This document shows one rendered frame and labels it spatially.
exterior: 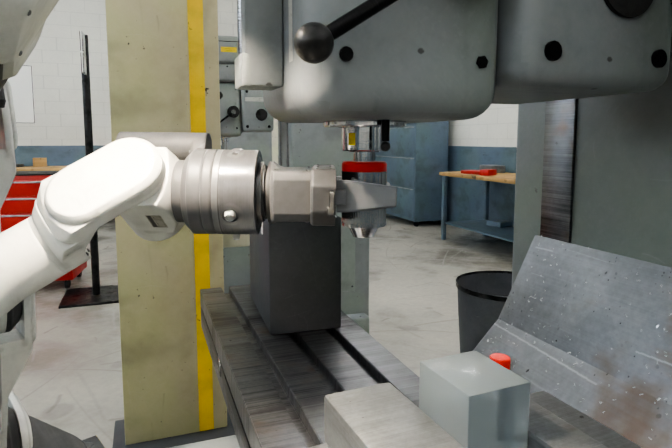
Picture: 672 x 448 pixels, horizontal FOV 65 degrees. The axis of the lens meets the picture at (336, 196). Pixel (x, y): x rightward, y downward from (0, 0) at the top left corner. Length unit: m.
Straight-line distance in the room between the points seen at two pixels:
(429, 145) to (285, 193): 7.39
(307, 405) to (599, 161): 0.50
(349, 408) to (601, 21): 0.41
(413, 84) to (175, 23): 1.87
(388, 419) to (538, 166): 0.57
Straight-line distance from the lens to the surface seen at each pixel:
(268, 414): 0.65
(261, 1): 0.51
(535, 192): 0.90
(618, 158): 0.78
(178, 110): 2.23
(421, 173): 7.83
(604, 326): 0.76
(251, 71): 0.50
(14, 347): 1.13
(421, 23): 0.47
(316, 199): 0.49
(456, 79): 0.48
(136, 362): 2.40
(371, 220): 0.53
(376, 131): 0.53
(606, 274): 0.79
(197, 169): 0.53
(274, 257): 0.83
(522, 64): 0.51
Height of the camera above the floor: 1.29
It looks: 6 degrees down
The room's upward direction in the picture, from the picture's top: straight up
